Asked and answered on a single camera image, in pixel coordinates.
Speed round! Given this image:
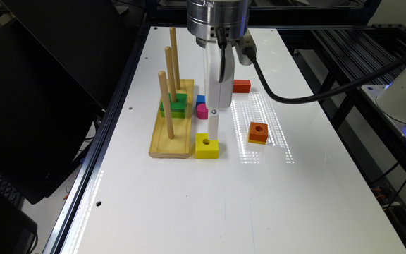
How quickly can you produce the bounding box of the front wooden peg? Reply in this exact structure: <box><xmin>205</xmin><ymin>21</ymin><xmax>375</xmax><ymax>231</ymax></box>
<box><xmin>158</xmin><ymin>71</ymin><xmax>174</xmax><ymax>139</ymax></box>

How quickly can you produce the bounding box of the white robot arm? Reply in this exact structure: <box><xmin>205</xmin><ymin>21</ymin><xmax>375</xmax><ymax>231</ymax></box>
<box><xmin>187</xmin><ymin>0</ymin><xmax>251</xmax><ymax>140</ymax></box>

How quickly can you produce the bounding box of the rear wooden peg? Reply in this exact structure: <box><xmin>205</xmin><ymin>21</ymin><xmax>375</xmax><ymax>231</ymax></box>
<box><xmin>169</xmin><ymin>27</ymin><xmax>181</xmax><ymax>90</ymax></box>

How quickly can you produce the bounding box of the large black monitor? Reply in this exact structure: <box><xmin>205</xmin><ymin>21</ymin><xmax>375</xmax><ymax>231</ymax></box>
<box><xmin>0</xmin><ymin>0</ymin><xmax>133</xmax><ymax>204</ymax></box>

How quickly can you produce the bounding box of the yellow block with hole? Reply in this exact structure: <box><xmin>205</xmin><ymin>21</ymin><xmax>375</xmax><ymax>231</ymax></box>
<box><xmin>195</xmin><ymin>133</ymin><xmax>219</xmax><ymax>159</ymax></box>

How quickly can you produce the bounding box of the black keyboard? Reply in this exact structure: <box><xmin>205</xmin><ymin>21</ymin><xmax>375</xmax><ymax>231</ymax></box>
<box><xmin>0</xmin><ymin>174</ymin><xmax>23</xmax><ymax>208</ymax></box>

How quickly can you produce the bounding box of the wooden peg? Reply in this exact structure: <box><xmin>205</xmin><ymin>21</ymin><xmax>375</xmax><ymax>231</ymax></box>
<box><xmin>158</xmin><ymin>71</ymin><xmax>174</xmax><ymax>139</ymax></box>
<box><xmin>165</xmin><ymin>46</ymin><xmax>177</xmax><ymax>103</ymax></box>
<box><xmin>169</xmin><ymin>27</ymin><xmax>181</xmax><ymax>90</ymax></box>

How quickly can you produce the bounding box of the light green square block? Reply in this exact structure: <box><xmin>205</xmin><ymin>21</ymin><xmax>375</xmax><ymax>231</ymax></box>
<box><xmin>160</xmin><ymin>111</ymin><xmax>185</xmax><ymax>119</ymax></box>

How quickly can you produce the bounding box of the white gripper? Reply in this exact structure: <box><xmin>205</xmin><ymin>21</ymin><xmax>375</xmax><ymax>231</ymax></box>
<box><xmin>196</xmin><ymin>37</ymin><xmax>235</xmax><ymax>140</ymax></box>

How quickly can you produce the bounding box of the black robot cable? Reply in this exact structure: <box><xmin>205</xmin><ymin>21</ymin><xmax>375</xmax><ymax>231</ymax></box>
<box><xmin>242</xmin><ymin>38</ymin><xmax>406</xmax><ymax>105</ymax></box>

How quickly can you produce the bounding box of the orange block with hole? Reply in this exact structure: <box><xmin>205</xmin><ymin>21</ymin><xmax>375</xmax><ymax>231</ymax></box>
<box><xmin>247</xmin><ymin>122</ymin><xmax>269</xmax><ymax>145</ymax></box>

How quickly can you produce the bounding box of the red rectangular block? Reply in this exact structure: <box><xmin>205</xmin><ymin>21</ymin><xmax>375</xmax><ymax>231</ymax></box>
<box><xmin>233</xmin><ymin>80</ymin><xmax>251</xmax><ymax>93</ymax></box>

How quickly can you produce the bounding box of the blue rectangular block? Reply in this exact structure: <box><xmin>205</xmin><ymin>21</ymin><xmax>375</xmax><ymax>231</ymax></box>
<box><xmin>196</xmin><ymin>95</ymin><xmax>205</xmax><ymax>107</ymax></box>

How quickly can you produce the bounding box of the wooden peg base board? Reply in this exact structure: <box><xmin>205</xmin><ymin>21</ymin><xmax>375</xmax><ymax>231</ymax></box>
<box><xmin>148</xmin><ymin>78</ymin><xmax>195</xmax><ymax>159</ymax></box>

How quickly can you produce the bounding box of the pink cylinder block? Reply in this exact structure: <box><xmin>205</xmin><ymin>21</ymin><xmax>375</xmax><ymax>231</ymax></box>
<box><xmin>196</xmin><ymin>103</ymin><xmax>208</xmax><ymax>119</ymax></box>

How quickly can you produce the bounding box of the middle wooden peg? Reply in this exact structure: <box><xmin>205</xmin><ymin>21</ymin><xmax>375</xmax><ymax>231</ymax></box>
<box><xmin>165</xmin><ymin>46</ymin><xmax>177</xmax><ymax>103</ymax></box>

